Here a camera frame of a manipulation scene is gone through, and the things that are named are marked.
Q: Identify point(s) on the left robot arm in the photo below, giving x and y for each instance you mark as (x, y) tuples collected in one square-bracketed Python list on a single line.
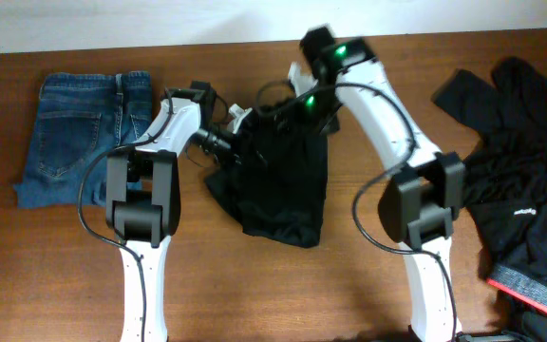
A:
[(143, 198)]

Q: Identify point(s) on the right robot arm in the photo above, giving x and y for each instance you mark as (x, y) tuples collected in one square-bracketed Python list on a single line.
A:
[(409, 209)]

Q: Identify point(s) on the black trousers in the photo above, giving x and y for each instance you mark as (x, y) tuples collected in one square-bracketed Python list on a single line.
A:
[(278, 188)]

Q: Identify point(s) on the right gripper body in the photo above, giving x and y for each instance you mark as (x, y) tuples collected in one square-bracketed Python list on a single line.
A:
[(315, 111)]

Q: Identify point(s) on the grey red-trimmed garment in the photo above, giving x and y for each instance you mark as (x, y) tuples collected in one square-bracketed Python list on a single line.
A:
[(519, 286)]

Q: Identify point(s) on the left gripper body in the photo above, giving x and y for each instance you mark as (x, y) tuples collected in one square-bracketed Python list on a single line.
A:
[(235, 151)]

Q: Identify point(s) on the folded blue denim jeans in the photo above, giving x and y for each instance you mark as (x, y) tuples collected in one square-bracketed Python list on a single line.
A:
[(80, 116)]

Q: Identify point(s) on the black clothes pile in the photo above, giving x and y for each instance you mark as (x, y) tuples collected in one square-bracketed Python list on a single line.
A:
[(505, 184)]

